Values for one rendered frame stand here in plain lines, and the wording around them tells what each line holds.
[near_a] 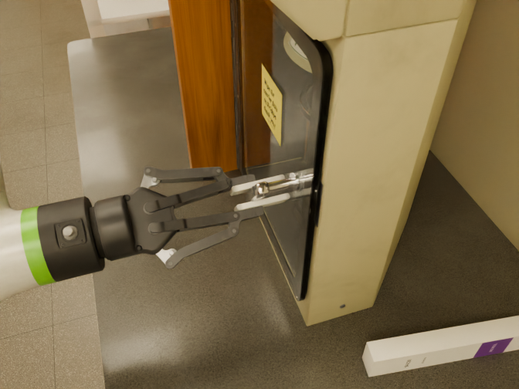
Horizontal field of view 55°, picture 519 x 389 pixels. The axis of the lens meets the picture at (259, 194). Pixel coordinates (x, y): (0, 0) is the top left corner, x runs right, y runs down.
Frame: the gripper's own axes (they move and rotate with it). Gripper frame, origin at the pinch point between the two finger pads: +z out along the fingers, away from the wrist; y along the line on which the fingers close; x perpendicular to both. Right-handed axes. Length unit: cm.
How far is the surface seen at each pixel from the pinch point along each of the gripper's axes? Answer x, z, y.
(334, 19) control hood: -27.3, 3.5, 8.6
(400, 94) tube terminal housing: -20.1, 11.5, 3.6
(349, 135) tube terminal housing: -16.9, 6.6, 1.4
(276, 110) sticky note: -5.6, 3.5, 8.8
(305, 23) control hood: -27.3, 1.0, 8.7
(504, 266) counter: 12.7, 40.2, -19.5
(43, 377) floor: 123, -60, -26
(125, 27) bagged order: 123, -7, 94
